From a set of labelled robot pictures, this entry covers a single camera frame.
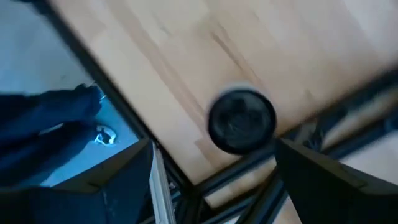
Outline black metal table frame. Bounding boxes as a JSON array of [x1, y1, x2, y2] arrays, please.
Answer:
[[30, 0, 398, 224]]

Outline white floor object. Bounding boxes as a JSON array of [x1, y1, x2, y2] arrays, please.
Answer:
[[93, 124, 118, 147]]

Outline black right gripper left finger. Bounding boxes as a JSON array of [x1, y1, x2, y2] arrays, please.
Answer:
[[0, 138, 156, 224]]

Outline white bracket strip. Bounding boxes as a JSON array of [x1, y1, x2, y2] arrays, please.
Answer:
[[149, 142, 177, 224]]

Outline person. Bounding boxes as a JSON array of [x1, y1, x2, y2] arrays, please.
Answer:
[[0, 83, 103, 187]]

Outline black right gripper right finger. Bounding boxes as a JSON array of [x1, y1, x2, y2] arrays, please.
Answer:
[[275, 138, 398, 224]]

